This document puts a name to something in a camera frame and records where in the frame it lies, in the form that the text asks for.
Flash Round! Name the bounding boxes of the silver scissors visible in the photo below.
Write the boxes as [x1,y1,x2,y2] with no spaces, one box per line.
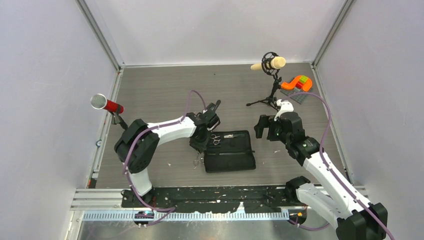
[193,152,205,170]
[210,133,244,147]

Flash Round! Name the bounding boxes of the black zip tool case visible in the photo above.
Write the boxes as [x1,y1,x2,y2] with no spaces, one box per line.
[204,130,256,173]

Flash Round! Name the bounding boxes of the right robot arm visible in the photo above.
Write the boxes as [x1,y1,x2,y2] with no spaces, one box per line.
[254,111,388,240]

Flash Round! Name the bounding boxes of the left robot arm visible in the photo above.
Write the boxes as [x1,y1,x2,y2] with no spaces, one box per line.
[114,110,221,207]

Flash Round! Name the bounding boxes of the grey lego baseplate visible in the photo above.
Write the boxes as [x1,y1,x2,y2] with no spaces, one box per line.
[280,87,310,104]

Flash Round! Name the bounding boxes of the red lego brick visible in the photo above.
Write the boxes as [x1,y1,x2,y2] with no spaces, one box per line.
[295,81,305,90]

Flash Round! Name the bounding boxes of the orange curved toy piece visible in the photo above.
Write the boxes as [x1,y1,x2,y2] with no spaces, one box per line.
[280,75,313,92]

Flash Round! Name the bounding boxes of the green lego brick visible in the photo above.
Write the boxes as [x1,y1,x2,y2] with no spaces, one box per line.
[299,75,309,84]

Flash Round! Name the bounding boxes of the beige microphone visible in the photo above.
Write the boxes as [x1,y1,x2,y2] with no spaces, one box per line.
[250,56,286,72]

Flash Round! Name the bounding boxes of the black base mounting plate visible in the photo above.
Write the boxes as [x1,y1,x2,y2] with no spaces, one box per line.
[120,185,308,217]

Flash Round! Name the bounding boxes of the red silver microphone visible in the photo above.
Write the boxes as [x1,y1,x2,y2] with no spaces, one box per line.
[90,93,124,114]

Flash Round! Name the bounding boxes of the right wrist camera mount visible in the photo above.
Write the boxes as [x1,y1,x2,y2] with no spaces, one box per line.
[274,99,294,122]

